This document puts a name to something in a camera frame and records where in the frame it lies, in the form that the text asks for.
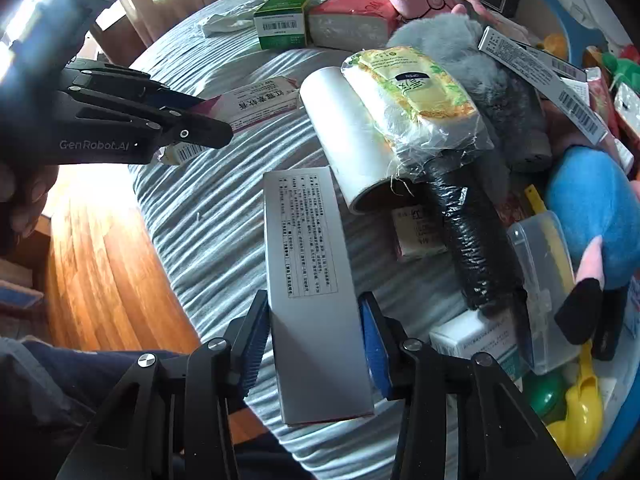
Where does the pink white medicine box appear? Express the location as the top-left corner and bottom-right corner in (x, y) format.
(188, 76), (299, 133)

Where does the grey white medicine box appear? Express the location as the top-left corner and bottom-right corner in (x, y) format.
(262, 167), (373, 426)

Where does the left hand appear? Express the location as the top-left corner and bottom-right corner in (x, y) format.
(0, 162), (58, 256)

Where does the yellow plush toy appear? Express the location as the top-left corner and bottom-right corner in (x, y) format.
(547, 341), (604, 458)

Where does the green white medicine box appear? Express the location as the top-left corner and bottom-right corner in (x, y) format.
(254, 0), (319, 50)

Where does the clear plastic case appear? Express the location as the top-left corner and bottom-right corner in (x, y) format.
(508, 211), (579, 375)

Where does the pink tissue packet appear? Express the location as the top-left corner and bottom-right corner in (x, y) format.
(307, 0), (400, 52)

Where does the blue pig plush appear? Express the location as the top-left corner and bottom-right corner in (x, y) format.
(544, 146), (639, 361)

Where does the grey plush toy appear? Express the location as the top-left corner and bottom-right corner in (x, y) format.
(386, 13), (552, 206)

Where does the blue plastic boomerang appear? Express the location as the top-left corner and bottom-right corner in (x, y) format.
(544, 0), (608, 66)

